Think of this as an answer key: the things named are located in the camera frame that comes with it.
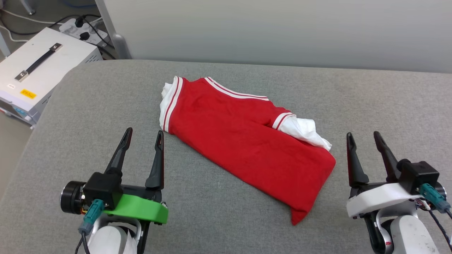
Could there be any white power strip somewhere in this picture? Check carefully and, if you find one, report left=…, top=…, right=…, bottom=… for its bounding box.
left=59, top=18, right=108, bottom=46

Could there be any white equipment box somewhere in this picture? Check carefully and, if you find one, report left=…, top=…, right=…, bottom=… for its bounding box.
left=0, top=28, right=103, bottom=126

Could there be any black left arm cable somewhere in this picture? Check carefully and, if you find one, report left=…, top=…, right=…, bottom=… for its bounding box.
left=74, top=231, right=91, bottom=254

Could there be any grey fabric sofa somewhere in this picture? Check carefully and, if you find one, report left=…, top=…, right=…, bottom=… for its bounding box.
left=0, top=59, right=452, bottom=254

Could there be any black floor cable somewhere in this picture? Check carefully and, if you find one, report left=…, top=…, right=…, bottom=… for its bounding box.
left=0, top=14, right=103, bottom=36

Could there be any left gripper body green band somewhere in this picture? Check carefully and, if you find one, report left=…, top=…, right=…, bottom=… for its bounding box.
left=60, top=181, right=169, bottom=225

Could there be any dark right arm cable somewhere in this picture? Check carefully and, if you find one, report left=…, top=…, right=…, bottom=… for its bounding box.
left=428, top=208, right=452, bottom=249

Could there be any grey furniture leg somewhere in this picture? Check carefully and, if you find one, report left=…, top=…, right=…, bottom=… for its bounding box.
left=19, top=0, right=36, bottom=16

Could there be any teal right camera connector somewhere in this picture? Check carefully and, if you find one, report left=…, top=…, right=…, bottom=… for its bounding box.
left=420, top=183, right=452, bottom=213

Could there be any black box carry handle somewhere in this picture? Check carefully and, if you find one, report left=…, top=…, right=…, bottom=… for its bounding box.
left=15, top=43, right=64, bottom=83

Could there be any white floor cable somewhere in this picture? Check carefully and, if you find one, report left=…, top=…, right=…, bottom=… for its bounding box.
left=0, top=8, right=66, bottom=26

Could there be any teal camera connector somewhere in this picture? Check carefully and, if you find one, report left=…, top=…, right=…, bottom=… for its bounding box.
left=420, top=183, right=452, bottom=213
left=78, top=199, right=106, bottom=235

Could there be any red basketball jersey white trim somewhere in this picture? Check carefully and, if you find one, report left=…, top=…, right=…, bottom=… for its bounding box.
left=159, top=76, right=336, bottom=225

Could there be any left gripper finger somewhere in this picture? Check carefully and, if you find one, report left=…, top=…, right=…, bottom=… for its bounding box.
left=145, top=131, right=165, bottom=190
left=105, top=127, right=133, bottom=175

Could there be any grey metal post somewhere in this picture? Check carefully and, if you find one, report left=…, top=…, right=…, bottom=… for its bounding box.
left=94, top=0, right=132, bottom=60

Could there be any teal left camera connector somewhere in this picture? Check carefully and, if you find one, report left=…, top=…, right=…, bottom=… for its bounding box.
left=78, top=199, right=106, bottom=235

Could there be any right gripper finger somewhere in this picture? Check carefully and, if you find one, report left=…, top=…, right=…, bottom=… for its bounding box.
left=346, top=133, right=370, bottom=188
left=374, top=131, right=402, bottom=183

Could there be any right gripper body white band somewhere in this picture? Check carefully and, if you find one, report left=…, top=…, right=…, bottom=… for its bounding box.
left=346, top=183, right=424, bottom=218

